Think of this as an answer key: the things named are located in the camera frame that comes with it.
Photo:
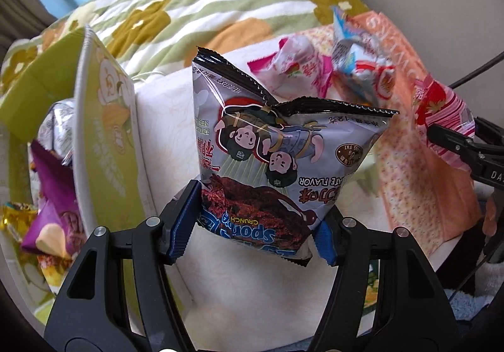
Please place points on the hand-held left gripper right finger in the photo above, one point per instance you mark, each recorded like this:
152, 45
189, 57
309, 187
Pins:
326, 243

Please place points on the purple potato chips bag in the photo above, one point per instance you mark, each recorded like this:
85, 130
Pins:
55, 194

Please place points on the yellow black snack bag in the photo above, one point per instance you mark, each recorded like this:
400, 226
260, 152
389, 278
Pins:
13, 218

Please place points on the white grey snack bag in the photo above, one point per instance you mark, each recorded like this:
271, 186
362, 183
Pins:
59, 127

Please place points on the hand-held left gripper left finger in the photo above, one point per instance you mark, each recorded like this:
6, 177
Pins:
183, 226

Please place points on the pink strawberry snack packet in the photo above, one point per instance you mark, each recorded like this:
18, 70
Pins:
291, 60

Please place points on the silver blue red snack bag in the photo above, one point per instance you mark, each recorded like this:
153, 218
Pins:
354, 56

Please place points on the grey cartoon snack bag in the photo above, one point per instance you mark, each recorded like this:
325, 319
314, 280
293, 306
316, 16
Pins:
256, 147

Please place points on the green cardboard box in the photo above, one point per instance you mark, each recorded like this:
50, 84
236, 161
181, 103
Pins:
114, 139

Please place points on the brown curtain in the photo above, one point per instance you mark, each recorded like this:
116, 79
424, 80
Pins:
19, 9

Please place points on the blue fuzzy cloth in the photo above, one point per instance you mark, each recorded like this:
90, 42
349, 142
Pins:
468, 308

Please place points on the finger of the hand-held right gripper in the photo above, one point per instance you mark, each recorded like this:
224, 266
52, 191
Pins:
449, 139

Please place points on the person's right hand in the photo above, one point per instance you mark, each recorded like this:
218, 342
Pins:
492, 216

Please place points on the long pink orange package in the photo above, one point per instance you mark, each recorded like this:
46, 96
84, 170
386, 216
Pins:
413, 163

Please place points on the small green snack packet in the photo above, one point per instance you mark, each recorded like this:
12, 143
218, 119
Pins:
372, 289

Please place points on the pink striped strawberry packet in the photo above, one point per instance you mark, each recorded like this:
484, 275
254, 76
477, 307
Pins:
437, 111

